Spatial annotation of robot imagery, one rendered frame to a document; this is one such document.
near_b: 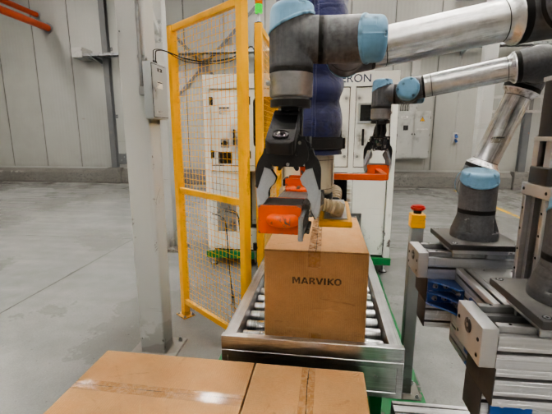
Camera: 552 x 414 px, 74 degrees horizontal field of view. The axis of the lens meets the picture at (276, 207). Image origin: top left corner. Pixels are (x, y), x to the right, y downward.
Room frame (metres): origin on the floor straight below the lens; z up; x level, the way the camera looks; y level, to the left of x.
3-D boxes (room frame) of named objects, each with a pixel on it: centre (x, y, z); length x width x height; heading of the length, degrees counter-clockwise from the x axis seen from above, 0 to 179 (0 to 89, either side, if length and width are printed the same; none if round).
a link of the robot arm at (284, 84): (0.66, -0.02, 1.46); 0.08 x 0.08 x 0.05
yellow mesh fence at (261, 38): (3.09, 0.04, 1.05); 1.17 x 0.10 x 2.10; 172
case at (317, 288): (1.63, -0.19, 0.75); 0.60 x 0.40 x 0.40; 172
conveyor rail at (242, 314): (2.48, 0.03, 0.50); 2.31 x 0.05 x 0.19; 172
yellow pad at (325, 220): (1.22, -0.20, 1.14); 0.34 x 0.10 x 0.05; 171
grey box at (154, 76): (2.14, 0.67, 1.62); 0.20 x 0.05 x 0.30; 172
